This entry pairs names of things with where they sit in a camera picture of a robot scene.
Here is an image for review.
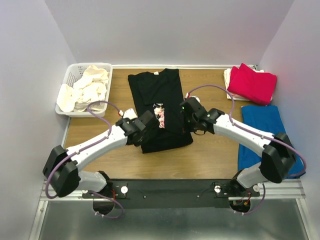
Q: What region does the blue t-shirt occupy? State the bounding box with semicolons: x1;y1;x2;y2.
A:
237;104;307;180

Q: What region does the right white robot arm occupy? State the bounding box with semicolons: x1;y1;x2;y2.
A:
180;97;297;197

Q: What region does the white plastic laundry basket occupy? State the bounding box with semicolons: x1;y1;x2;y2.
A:
55;62;113;118

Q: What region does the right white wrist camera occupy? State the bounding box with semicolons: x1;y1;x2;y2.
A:
184;92;201;103

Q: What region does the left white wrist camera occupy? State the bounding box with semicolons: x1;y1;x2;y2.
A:
118;108;138;120

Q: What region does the black floral print t-shirt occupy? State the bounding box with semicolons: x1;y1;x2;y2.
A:
128;68;193;154

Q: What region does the cream white t-shirt in basket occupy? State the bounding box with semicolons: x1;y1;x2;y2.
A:
56;64;112;113

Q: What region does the folded white t-shirt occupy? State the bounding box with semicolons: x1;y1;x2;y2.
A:
223;67;266;102

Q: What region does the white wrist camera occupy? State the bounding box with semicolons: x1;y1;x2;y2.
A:
118;108;138;120
184;92;201;103

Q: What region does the folded pink t-shirt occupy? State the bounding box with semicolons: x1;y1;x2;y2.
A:
227;63;277;106

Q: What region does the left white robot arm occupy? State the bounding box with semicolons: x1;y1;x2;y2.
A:
42;108;159;199

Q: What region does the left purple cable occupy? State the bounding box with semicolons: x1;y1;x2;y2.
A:
44;100;125;220

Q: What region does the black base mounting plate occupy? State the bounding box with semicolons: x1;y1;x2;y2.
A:
82;178;261;210

